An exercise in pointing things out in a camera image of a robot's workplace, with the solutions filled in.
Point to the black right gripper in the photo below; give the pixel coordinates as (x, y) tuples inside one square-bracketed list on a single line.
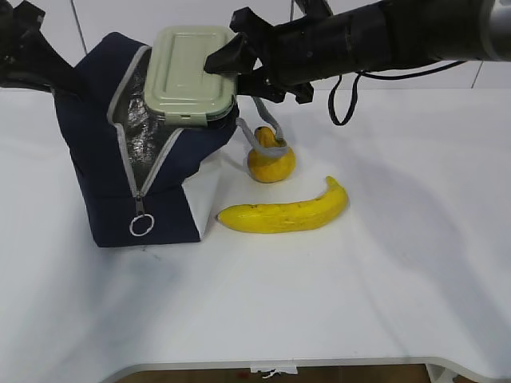
[(264, 56)]

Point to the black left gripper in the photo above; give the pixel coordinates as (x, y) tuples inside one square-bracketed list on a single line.
[(28, 60)]

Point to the green lid glass container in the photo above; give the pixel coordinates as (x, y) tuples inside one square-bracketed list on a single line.
[(177, 87)]

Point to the yellow pear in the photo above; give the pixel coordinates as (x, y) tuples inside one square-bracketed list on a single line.
[(266, 169)]

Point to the navy blue lunch bag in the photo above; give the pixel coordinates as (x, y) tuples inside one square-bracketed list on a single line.
[(144, 182)]

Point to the yellow banana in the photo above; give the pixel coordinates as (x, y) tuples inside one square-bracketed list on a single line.
[(276, 218)]

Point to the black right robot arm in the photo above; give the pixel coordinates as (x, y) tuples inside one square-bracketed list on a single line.
[(392, 35)]

